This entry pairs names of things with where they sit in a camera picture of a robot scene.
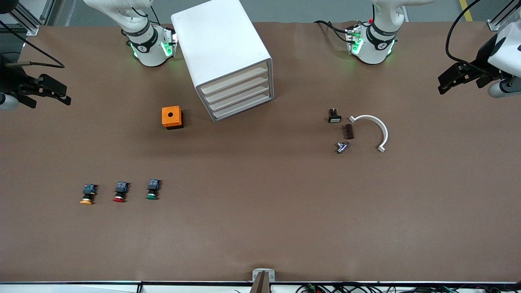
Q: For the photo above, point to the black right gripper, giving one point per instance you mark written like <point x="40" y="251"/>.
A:
<point x="9" y="81"/>

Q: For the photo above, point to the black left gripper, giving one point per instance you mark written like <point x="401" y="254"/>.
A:
<point x="483" y="58"/>

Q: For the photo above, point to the yellow push button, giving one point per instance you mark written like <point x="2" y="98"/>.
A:
<point x="88" y="194"/>

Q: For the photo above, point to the beige plastic drawer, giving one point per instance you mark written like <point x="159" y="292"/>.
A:
<point x="234" y="79"/>
<point x="239" y="97"/>
<point x="237" y="88"/>
<point x="242" y="105"/>

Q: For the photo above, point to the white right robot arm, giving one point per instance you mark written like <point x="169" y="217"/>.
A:
<point x="146" y="53"/>

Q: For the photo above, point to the red push button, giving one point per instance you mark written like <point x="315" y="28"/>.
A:
<point x="120" y="192"/>

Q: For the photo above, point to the green push button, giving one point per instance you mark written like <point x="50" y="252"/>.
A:
<point x="153" y="189"/>

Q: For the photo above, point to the white drawer cabinet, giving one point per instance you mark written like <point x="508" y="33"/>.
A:
<point x="220" y="40"/>

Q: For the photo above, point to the aluminium profile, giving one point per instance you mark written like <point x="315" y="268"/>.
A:
<point x="30" y="18"/>
<point x="498" y="18"/>

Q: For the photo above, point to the white curved plastic clamp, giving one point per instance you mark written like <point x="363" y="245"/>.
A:
<point x="382" y="128"/>

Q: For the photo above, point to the small electronics box green light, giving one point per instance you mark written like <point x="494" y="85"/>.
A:
<point x="170" y="42"/>
<point x="354" y="40"/>

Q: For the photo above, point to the brown terminal block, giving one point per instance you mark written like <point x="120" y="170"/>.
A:
<point x="349" y="131"/>

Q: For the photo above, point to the orange box with hole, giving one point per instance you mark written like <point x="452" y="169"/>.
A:
<point x="171" y="117"/>

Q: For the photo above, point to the silver metal fitting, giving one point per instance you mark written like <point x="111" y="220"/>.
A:
<point x="342" y="147"/>

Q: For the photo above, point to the black switch with white face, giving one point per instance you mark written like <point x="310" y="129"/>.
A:
<point x="334" y="117"/>

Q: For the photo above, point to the grey metal bracket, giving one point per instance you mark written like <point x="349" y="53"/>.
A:
<point x="263" y="275"/>

